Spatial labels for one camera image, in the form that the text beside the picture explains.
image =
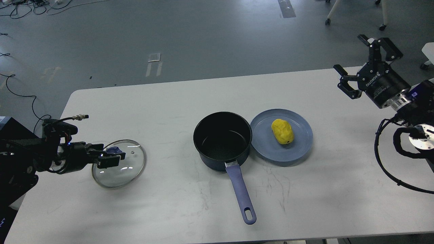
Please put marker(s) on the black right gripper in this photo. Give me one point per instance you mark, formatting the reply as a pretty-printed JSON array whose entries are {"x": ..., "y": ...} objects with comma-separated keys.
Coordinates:
[{"x": 376, "y": 78}]

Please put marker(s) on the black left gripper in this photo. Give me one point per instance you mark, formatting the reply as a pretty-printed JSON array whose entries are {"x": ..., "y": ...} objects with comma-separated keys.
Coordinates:
[{"x": 77, "y": 157}]

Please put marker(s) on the glass lid with blue knob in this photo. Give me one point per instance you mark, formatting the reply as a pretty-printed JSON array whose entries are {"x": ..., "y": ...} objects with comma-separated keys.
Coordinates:
[{"x": 127, "y": 170}]

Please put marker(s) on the yellow potato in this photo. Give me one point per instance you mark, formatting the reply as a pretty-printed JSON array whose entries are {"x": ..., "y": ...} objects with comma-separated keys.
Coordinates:
[{"x": 282, "y": 131}]

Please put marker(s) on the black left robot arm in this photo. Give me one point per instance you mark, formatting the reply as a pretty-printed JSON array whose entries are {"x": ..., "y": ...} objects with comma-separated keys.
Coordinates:
[{"x": 23, "y": 154}]

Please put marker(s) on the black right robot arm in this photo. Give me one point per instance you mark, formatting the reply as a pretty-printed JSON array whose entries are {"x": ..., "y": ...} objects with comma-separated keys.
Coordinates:
[{"x": 413, "y": 105}]

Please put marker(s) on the white furniture at right edge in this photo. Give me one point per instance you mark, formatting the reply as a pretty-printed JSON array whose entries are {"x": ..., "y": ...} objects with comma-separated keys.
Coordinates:
[{"x": 428, "y": 51}]

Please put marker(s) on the blue plate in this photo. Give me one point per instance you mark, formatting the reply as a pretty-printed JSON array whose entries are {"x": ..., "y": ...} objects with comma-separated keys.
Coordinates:
[{"x": 267, "y": 147}]

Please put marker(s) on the blue saucepan with handle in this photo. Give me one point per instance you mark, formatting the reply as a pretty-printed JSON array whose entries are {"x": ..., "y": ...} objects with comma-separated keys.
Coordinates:
[{"x": 223, "y": 141}]

